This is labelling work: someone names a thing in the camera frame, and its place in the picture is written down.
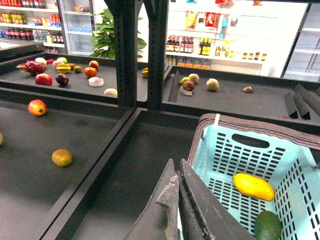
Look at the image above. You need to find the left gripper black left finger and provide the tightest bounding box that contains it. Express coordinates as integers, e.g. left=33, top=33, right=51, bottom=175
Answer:
left=123, top=159, right=180, bottom=240

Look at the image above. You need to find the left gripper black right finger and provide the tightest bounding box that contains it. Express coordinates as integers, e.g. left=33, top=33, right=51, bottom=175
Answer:
left=178, top=159, right=254, bottom=240

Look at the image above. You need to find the yellow mango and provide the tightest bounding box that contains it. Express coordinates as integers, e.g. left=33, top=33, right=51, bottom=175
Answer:
left=233, top=173, right=275, bottom=201

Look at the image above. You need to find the green avocado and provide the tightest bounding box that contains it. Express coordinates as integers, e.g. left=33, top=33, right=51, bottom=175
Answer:
left=254, top=210, right=282, bottom=240

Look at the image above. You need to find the light blue plastic basket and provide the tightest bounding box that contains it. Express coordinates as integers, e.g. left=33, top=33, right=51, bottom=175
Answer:
left=188, top=125, right=320, bottom=240

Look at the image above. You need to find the red yellow mango fruit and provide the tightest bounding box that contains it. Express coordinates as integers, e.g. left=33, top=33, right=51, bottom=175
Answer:
left=27, top=99, right=48, bottom=117

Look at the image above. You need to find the brown kiwi fruit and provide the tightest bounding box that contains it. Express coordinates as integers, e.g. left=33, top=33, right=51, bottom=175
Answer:
left=51, top=148, right=73, bottom=167

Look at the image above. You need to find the glass door refrigerator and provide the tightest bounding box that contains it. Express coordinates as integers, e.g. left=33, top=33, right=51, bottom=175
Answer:
left=281, top=3, right=320, bottom=83

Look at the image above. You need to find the white shelf with bottles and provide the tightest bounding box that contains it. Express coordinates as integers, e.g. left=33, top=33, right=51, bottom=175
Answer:
left=164, top=0, right=278, bottom=76

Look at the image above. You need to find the potted green plant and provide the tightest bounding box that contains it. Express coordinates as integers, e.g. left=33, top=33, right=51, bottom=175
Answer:
left=89, top=7, right=148, bottom=60

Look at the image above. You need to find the pink dragon fruit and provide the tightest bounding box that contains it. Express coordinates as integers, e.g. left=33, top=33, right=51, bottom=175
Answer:
left=16, top=60, right=46, bottom=76

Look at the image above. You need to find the black shelf post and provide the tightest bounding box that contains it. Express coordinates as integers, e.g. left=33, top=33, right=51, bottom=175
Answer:
left=143, top=0, right=169, bottom=111

